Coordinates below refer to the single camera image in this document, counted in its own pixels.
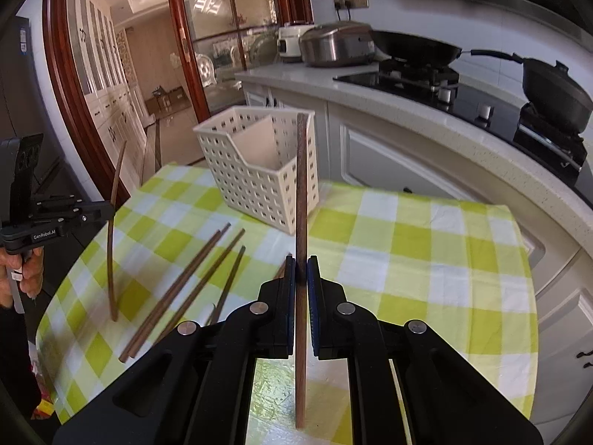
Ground white perforated plastic basket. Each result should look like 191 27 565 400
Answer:
193 106 319 235

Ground black frying pan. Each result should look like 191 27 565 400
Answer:
370 30 525 68

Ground person's left hand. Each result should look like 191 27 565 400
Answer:
0 247 44 309

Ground white kitchen counter cabinets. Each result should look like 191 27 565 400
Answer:
240 65 592 444

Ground green white checkered tablecloth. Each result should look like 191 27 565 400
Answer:
37 165 538 422

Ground white tall cabinet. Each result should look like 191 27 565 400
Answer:
66 0 148 192

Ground black lidded pot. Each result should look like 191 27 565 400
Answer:
521 58 592 134

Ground wall power outlet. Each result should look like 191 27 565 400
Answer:
334 0 370 11

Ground white kitchen appliance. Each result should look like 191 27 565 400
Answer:
277 23 315 62

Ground red wooden door frame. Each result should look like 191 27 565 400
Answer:
42 0 312 199

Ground black gas stove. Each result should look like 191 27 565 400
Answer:
335 59 592 205

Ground brown wooden chopstick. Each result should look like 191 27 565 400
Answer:
295 113 308 429
155 228 245 343
119 223 231 363
106 141 127 322
274 253 292 279
206 245 246 326

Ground silver rice cooker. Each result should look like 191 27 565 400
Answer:
298 21 376 67

